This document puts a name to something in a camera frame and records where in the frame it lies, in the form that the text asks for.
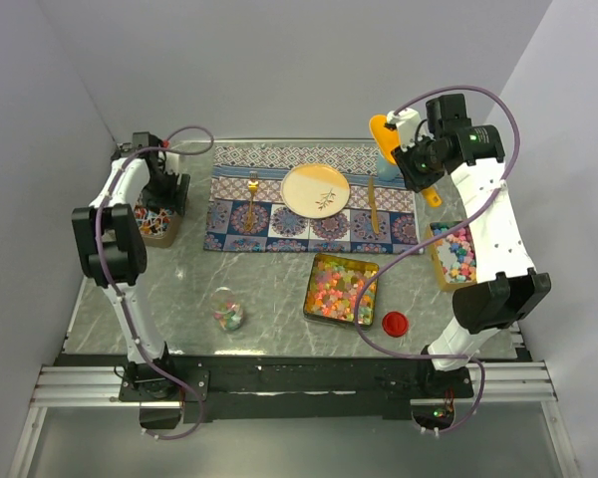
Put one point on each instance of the gold knife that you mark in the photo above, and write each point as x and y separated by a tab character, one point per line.
372	205

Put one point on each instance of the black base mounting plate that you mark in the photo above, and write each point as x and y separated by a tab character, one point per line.
225	407

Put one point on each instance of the clear glass jar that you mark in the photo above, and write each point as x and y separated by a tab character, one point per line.
226	309

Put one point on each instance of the cream and orange plate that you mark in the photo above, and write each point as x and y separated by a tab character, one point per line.
315	191

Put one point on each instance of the patterned placemat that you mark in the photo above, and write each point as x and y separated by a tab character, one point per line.
277	229

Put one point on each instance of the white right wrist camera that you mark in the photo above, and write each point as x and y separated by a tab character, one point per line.
406	123

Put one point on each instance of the red jar lid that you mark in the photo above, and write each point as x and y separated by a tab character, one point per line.
395	324

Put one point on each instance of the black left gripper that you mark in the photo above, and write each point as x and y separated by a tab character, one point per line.
174	199

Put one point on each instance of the gold fork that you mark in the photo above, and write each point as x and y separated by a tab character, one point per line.
253	185

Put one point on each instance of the aluminium frame rail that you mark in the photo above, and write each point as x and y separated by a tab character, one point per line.
73	386

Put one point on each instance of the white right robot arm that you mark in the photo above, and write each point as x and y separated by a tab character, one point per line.
507	287

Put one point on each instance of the brown box of candies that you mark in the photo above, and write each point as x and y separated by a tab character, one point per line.
157	229

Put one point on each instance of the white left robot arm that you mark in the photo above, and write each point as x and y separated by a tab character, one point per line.
113	252

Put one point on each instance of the gold tin of opaque candies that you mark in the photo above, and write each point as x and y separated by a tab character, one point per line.
454	260

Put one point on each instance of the yellow plastic scoop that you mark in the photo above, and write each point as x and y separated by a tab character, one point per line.
384	135

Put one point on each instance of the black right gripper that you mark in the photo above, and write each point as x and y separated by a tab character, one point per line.
415	181

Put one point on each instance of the square tin of translucent candies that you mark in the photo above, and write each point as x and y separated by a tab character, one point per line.
333	288

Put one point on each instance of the light blue mug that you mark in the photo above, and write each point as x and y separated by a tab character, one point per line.
386	170

